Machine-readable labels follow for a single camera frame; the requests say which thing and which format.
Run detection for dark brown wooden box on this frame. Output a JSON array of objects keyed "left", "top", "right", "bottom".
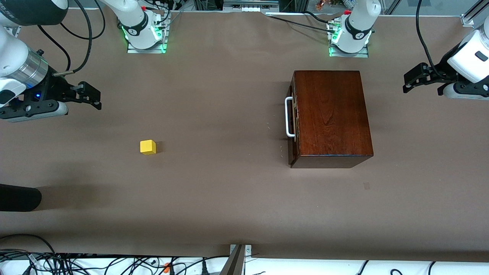
[{"left": 285, "top": 73, "right": 301, "bottom": 165}]

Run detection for dark brown wooden cabinet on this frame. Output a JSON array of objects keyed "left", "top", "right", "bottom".
[{"left": 291, "top": 70, "right": 374, "bottom": 169}]

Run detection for black padded cylinder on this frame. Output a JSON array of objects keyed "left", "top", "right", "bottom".
[{"left": 0, "top": 184, "right": 42, "bottom": 212}]

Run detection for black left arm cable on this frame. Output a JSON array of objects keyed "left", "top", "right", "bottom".
[{"left": 416, "top": 0, "right": 440, "bottom": 79}]

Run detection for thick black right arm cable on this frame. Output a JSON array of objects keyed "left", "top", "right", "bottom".
[{"left": 53, "top": 0, "right": 94, "bottom": 77}]

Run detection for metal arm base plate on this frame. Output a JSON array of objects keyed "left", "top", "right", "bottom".
[
  {"left": 127, "top": 36, "right": 168, "bottom": 54},
  {"left": 329, "top": 45, "right": 369, "bottom": 58}
]

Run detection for aluminium frame corner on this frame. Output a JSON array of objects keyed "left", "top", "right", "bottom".
[{"left": 461, "top": 0, "right": 489, "bottom": 27}]

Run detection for short black table cable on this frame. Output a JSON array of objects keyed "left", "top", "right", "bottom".
[{"left": 302, "top": 10, "right": 335, "bottom": 24}]

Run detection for long black table cable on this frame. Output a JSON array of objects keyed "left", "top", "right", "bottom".
[{"left": 266, "top": 15, "right": 338, "bottom": 34}]

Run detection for black looped cable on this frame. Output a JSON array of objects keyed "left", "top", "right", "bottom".
[{"left": 0, "top": 234, "right": 58, "bottom": 260}]

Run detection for grey metal bracket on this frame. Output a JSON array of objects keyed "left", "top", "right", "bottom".
[{"left": 221, "top": 244, "right": 253, "bottom": 275}]

